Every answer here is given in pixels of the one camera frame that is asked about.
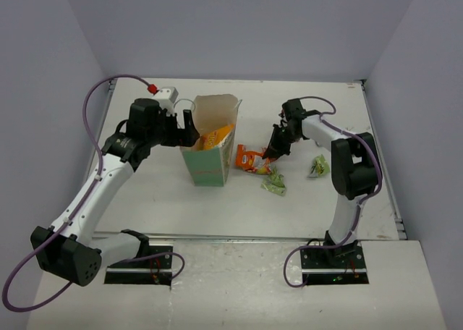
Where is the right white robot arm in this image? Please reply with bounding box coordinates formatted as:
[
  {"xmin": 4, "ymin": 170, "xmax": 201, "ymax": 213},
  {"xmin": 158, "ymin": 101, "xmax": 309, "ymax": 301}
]
[{"xmin": 264, "ymin": 98, "xmax": 383, "ymax": 267}]

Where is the orange snack packet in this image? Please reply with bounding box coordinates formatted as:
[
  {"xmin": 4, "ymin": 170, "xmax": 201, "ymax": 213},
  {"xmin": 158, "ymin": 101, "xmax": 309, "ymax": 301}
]
[{"xmin": 234, "ymin": 144, "xmax": 273, "ymax": 175}]

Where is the aluminium rail front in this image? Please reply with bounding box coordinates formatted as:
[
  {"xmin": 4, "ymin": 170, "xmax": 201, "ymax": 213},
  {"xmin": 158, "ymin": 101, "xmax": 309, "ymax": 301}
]
[{"xmin": 93, "ymin": 230, "xmax": 408, "ymax": 243}]

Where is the yellow Lot 100 candy bag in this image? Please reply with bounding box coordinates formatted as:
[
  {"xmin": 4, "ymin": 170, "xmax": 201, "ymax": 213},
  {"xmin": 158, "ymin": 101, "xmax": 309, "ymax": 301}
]
[{"xmin": 199, "ymin": 124, "xmax": 235, "ymax": 151}]

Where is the green candy packet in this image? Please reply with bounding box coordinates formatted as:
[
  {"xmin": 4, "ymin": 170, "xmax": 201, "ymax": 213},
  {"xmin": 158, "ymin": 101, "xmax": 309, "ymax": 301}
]
[{"xmin": 261, "ymin": 167, "xmax": 286, "ymax": 196}]

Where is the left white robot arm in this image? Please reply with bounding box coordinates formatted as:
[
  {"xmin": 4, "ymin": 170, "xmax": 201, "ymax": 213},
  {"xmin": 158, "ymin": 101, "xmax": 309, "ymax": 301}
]
[{"xmin": 30, "ymin": 98, "xmax": 200, "ymax": 287}]

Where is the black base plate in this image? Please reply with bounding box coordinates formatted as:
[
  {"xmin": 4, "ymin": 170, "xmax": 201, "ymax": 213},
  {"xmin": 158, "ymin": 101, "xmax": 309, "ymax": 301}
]
[
  {"xmin": 300, "ymin": 240, "xmax": 369, "ymax": 286},
  {"xmin": 104, "ymin": 245, "xmax": 173, "ymax": 287}
]

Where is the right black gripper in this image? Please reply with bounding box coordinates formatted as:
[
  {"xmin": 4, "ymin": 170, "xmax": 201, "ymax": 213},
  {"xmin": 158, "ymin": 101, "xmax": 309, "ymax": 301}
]
[{"xmin": 263, "ymin": 122, "xmax": 300, "ymax": 159}]

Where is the light green snack packet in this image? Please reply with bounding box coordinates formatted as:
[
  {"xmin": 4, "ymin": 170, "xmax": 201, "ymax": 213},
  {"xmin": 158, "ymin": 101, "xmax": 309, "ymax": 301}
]
[{"xmin": 308, "ymin": 154, "xmax": 330, "ymax": 178}]

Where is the green paper bag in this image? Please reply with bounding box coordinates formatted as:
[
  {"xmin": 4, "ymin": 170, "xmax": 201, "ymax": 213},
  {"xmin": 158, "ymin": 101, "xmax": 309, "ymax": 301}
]
[{"xmin": 180, "ymin": 94, "xmax": 242, "ymax": 187}]

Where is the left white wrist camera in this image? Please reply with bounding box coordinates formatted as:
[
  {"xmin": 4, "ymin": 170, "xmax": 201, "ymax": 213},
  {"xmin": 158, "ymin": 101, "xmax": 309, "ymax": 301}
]
[{"xmin": 153, "ymin": 87, "xmax": 179, "ymax": 115}]

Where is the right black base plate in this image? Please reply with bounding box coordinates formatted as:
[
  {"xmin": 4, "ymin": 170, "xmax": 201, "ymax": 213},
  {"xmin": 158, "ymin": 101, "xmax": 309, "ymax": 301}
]
[{"xmin": 300, "ymin": 240, "xmax": 369, "ymax": 286}]

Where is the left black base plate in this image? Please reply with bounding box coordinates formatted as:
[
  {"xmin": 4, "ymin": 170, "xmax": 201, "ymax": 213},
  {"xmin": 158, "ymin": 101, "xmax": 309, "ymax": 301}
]
[{"xmin": 104, "ymin": 245, "xmax": 173, "ymax": 287}]

